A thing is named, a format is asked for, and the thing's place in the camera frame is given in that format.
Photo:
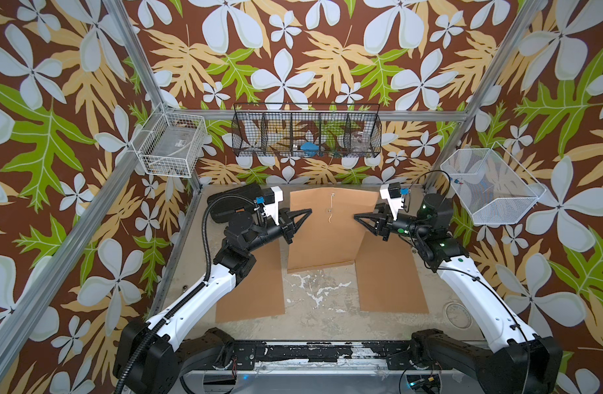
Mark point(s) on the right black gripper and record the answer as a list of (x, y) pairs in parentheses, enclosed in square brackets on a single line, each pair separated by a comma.
[(387, 226)]

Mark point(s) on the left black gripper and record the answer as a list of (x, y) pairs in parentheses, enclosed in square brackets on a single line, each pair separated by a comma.
[(290, 226)]

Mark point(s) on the brown file bag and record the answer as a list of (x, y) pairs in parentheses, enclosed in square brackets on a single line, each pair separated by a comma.
[(387, 277), (330, 236), (260, 294)]

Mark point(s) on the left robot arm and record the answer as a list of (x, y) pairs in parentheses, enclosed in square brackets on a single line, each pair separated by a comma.
[(150, 358)]

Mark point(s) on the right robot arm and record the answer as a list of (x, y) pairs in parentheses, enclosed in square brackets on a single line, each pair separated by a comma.
[(517, 359)]

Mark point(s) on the blue object in basket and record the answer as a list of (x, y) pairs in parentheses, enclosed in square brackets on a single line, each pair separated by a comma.
[(310, 149)]

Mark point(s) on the clear round lid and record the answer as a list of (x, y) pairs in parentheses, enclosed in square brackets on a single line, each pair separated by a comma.
[(457, 315)]

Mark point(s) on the white mesh basket right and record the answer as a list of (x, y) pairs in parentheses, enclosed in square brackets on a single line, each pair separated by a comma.
[(494, 187)]

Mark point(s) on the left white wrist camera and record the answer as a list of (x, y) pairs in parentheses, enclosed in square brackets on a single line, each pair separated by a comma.
[(268, 204)]

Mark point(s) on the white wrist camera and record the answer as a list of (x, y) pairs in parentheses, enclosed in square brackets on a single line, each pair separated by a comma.
[(268, 204), (394, 194)]

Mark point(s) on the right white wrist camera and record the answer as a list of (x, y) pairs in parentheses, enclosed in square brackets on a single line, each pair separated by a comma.
[(394, 194)]

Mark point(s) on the black wire basket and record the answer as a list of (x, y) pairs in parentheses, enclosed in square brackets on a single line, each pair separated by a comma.
[(341, 130)]

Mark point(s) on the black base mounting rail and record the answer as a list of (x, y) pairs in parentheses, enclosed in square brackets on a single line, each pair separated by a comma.
[(244, 355)]

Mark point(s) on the white wire basket left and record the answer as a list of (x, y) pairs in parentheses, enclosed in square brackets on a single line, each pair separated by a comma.
[(168, 144)]

